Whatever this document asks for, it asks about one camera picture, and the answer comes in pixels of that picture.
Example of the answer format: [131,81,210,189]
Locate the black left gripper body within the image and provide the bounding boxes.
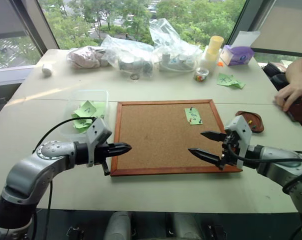
[92,142,117,176]

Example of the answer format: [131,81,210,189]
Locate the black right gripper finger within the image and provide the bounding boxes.
[200,130,228,143]
[187,147,224,167]

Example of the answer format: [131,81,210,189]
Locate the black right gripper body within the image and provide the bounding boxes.
[218,130,242,171]

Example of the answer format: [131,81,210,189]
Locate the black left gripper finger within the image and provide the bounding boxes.
[112,142,133,151]
[108,148,132,158]

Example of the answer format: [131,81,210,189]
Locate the wood framed cork board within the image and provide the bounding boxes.
[110,99,244,177]

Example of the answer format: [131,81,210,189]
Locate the light green card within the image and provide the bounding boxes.
[73,100,99,118]

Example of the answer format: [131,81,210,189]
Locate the green note with cross mark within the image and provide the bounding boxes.
[216,72,236,87]

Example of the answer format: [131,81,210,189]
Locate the small colourful jar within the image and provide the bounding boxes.
[193,66,210,83]

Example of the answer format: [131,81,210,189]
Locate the person's bare hand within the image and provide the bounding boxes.
[272,81,302,113]

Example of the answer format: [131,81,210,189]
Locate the brown oval tray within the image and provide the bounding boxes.
[234,110,265,136]

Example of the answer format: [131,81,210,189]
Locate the clear plastic container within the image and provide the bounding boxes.
[58,89,110,141]

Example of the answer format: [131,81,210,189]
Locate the grey rounded robot leg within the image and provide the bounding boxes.
[102,211,132,240]
[171,213,205,240]

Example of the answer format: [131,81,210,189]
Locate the dark red wallet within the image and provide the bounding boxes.
[285,96,302,124]

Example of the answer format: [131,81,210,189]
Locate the purple tissue box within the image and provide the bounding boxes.
[219,44,256,67]

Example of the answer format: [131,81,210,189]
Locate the black bag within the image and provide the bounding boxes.
[261,61,293,92]

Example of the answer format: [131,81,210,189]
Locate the yellow stacked cups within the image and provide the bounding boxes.
[205,35,225,62]

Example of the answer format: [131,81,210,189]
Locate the plastic bag with grey items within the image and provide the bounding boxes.
[100,34,156,79]

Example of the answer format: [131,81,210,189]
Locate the plastic bag with white parts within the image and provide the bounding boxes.
[148,18,205,74]

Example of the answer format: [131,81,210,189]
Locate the plastic bag with pink cloth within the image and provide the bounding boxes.
[66,45,110,70]

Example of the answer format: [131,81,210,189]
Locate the small white cup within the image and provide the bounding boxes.
[41,63,54,76]

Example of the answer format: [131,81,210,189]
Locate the white tissue sheet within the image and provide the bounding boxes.
[230,30,262,49]

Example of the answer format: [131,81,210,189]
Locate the grey window blind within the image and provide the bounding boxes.
[0,0,27,41]
[250,0,302,55]

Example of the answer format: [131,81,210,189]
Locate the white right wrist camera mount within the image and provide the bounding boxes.
[224,115,253,169]

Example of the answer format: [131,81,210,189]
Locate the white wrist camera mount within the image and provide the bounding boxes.
[85,116,113,168]
[224,115,253,169]

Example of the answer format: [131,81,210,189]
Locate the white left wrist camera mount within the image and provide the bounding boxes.
[85,116,113,168]

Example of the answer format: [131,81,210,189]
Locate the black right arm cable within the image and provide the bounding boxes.
[227,144,302,196]

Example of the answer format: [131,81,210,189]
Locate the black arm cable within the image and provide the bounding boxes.
[30,116,97,240]
[227,144,302,196]

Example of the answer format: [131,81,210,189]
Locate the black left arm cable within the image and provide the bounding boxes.
[30,116,97,240]

